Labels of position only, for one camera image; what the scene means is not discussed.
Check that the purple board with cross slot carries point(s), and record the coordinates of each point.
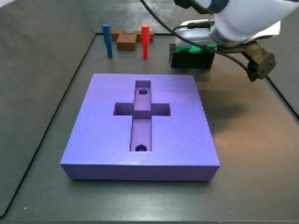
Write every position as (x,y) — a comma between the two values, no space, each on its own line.
(140,130)

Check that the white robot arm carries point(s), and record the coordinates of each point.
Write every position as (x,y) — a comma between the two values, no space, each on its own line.
(239,20)

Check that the blue peg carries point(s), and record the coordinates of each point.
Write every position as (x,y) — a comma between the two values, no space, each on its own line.
(107,39)

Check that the brown cross-shaped block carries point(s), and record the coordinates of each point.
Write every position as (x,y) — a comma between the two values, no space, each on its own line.
(126,40)

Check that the red peg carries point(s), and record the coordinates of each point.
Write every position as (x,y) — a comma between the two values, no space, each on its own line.
(144,39)

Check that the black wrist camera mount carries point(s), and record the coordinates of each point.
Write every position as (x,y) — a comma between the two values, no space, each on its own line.
(262,61)

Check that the green U-shaped block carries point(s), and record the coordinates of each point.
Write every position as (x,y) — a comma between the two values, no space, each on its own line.
(194,49)

